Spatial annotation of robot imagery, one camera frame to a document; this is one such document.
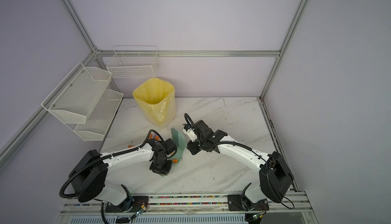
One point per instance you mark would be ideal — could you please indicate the yellow lined trash bin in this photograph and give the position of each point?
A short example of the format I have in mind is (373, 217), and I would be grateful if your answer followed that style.
(156, 98)

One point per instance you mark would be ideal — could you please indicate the green plastic dustpan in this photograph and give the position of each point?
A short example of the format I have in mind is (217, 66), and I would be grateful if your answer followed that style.
(180, 143)

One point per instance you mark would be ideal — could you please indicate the white wire wall basket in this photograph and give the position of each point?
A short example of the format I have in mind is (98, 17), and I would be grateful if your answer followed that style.
(134, 62)

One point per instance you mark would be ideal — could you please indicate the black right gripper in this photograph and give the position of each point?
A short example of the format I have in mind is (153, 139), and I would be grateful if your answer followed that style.
(190, 146)

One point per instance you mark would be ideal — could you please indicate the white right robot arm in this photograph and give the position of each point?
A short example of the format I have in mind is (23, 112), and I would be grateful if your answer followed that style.
(275, 176)

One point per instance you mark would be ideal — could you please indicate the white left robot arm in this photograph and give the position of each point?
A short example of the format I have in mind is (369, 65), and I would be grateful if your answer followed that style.
(90, 178)

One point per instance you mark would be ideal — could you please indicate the white mesh wall shelf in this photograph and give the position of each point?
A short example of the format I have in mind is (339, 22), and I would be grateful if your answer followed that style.
(85, 103)

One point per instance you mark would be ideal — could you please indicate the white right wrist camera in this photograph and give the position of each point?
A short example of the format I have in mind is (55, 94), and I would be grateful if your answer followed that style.
(189, 132)

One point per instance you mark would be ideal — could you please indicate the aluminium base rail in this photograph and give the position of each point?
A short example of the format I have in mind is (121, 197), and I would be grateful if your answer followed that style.
(198, 208)

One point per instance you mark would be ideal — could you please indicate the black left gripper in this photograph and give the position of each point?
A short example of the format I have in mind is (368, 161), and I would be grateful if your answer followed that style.
(164, 171)

